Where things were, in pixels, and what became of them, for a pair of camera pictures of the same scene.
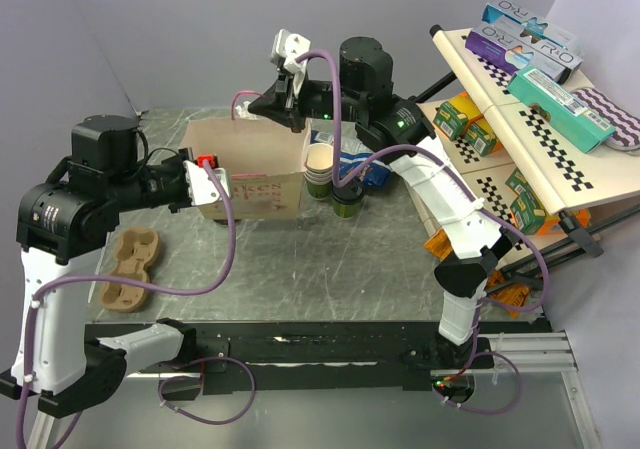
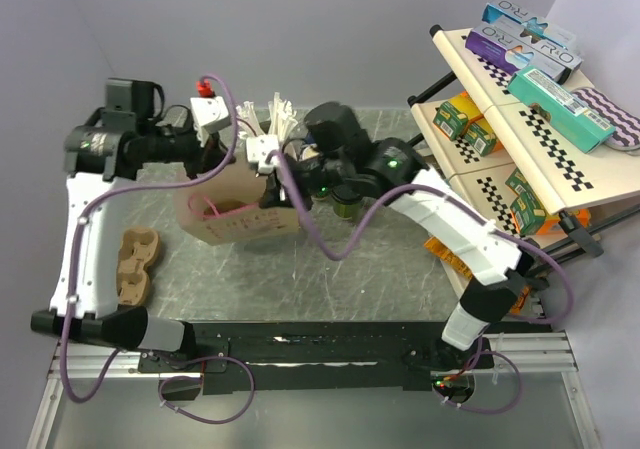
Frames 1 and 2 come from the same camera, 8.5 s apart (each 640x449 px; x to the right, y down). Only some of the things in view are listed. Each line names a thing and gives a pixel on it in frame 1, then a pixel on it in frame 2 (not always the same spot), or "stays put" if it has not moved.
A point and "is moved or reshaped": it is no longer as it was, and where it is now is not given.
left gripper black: [178, 161] -> [205, 158]
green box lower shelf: [528, 209] stays put
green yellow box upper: [453, 117] stays put
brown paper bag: [265, 161] is moved or reshaped
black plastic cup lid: [349, 193] stays put
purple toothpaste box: [513, 51] stays put
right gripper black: [273, 106] -> [272, 196]
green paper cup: [347, 210] stays put
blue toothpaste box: [500, 11] stays put
